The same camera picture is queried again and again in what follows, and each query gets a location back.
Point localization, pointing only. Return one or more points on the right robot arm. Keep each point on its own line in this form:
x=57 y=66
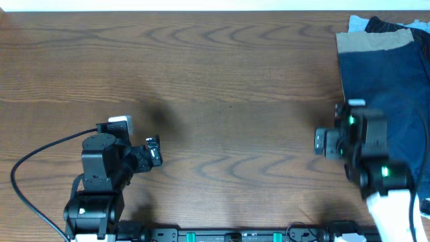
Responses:
x=360 y=138

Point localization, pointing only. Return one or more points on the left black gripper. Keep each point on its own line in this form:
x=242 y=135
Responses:
x=144 y=163

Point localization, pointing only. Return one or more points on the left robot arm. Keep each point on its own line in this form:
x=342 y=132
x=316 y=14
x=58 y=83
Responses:
x=109 y=163

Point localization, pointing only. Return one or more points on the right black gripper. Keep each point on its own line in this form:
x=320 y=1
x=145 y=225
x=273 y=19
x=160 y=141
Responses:
x=330 y=135

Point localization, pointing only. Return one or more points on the light blue garment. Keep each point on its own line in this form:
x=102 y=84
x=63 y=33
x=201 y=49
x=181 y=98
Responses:
x=357 y=24

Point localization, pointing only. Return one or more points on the beige khaki shorts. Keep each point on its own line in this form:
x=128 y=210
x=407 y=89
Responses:
x=363 y=58

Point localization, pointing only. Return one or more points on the black mounting rail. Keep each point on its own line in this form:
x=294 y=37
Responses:
x=339 y=230

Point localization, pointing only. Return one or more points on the black patterned garment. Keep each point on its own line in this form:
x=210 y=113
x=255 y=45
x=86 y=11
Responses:
x=419 y=37

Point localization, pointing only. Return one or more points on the dark blue denim shorts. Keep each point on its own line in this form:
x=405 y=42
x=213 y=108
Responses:
x=402 y=93

